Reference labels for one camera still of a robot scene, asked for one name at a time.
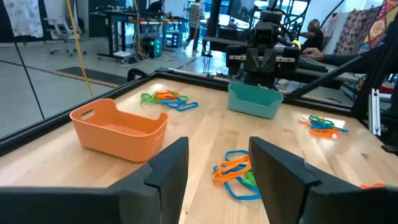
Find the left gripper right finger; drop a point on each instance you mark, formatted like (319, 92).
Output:
(280, 186)

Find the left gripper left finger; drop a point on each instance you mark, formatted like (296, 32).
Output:
(168, 186)

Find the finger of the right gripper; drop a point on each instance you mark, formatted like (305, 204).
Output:
(270, 63)
(252, 63)

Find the green rubber band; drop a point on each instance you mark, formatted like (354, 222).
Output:
(389, 186)
(250, 180)
(183, 98)
(320, 119)
(146, 99)

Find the person's forearm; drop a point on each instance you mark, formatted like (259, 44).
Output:
(345, 60)

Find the person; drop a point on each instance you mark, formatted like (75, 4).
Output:
(231, 24)
(314, 35)
(195, 18)
(155, 6)

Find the teal plastic basket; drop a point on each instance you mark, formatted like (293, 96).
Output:
(252, 105)

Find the person's hand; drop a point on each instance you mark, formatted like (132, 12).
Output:
(312, 53)

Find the orange plastic basket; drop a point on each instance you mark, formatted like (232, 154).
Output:
(118, 140)

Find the pale fabric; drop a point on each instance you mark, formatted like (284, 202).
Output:
(332, 29)

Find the computer with green lights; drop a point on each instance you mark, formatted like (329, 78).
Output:
(152, 47)

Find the dark floral fabric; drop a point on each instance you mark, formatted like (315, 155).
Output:
(354, 31)

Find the colourful quilt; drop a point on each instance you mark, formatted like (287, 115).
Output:
(379, 25)

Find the black standing desk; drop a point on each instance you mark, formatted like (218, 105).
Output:
(110, 31)

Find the black mat with hazard stripes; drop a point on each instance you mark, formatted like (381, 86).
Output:
(87, 76)

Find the white office chair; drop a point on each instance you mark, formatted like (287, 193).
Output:
(62, 28)

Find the white patterned fabric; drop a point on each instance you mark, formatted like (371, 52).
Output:
(23, 18)

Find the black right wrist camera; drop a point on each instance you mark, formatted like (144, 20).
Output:
(264, 34)

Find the silver aluminium post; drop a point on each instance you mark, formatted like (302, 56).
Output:
(374, 112)

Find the black aluminium table frame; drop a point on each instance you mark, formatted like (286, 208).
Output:
(62, 116)

